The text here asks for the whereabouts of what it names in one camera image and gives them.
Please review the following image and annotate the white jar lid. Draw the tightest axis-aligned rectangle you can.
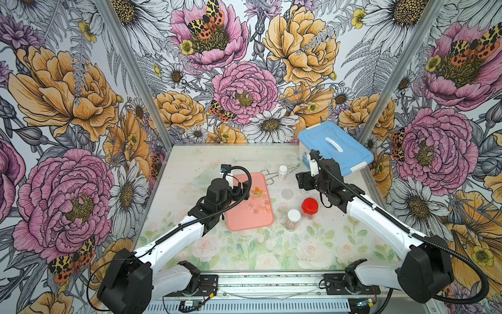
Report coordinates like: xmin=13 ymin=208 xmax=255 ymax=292
xmin=281 ymin=188 xmax=294 ymax=200

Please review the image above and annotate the white lid candy jar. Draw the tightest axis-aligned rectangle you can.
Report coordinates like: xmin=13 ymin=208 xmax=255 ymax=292
xmin=284 ymin=209 xmax=301 ymax=232

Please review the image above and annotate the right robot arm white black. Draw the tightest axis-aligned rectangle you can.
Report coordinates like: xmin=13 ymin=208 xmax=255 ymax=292
xmin=295 ymin=159 xmax=454 ymax=304

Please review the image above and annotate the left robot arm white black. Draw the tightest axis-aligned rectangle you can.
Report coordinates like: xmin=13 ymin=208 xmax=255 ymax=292
xmin=97 ymin=178 xmax=252 ymax=313

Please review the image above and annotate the lollipop candies pile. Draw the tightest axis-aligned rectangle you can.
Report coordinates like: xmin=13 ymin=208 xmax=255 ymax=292
xmin=247 ymin=187 xmax=272 ymax=214

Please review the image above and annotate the small white lid jar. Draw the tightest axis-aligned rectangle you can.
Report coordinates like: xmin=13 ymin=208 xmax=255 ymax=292
xmin=278 ymin=165 xmax=288 ymax=181

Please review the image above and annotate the red lid candy jar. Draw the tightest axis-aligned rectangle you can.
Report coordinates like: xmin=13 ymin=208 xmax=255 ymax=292
xmin=301 ymin=198 xmax=319 ymax=220

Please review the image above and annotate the pink plastic tray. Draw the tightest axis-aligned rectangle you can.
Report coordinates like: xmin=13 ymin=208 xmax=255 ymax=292
xmin=226 ymin=173 xmax=275 ymax=232

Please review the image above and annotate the blue lid storage box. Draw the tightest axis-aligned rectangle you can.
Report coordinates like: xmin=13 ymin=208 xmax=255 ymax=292
xmin=298 ymin=121 xmax=374 ymax=177

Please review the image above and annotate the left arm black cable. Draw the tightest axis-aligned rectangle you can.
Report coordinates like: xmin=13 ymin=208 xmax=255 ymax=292
xmin=85 ymin=164 xmax=253 ymax=303

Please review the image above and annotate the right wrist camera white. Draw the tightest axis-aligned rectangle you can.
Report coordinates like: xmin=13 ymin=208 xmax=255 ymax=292
xmin=309 ymin=157 xmax=319 ymax=177

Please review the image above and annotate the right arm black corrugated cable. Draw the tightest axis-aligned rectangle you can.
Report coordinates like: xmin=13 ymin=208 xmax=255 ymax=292
xmin=309 ymin=148 xmax=490 ymax=305

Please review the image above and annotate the aluminium corner post left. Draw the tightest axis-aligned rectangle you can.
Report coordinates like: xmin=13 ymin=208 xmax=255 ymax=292
xmin=92 ymin=0 xmax=175 ymax=150

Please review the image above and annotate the aluminium corner post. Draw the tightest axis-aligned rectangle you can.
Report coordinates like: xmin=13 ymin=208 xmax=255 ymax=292
xmin=92 ymin=0 xmax=175 ymax=150
xmin=356 ymin=0 xmax=448 ymax=146

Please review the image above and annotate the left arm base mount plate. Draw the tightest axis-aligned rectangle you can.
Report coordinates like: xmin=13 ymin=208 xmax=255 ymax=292
xmin=171 ymin=260 xmax=219 ymax=296

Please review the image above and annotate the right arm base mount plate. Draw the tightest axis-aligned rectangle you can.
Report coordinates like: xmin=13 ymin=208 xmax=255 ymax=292
xmin=318 ymin=259 xmax=380 ymax=296

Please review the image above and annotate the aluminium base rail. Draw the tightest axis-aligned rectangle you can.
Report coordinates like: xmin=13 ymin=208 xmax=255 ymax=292
xmin=142 ymin=271 xmax=446 ymax=313

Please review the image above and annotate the aluminium corner post right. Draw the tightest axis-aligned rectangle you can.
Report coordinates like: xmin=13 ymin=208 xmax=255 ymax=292
xmin=356 ymin=0 xmax=448 ymax=146

